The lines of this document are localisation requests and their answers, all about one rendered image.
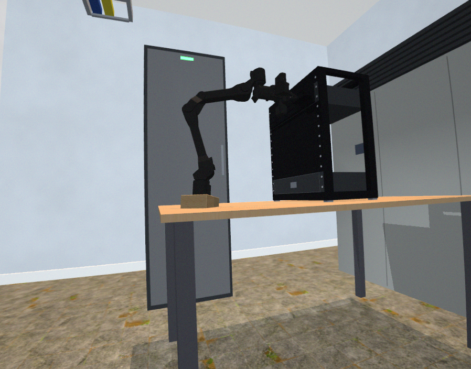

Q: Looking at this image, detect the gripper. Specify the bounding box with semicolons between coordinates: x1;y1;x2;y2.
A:
266;72;298;117

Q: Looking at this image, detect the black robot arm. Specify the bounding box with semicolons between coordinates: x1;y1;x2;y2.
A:
182;68;290;195

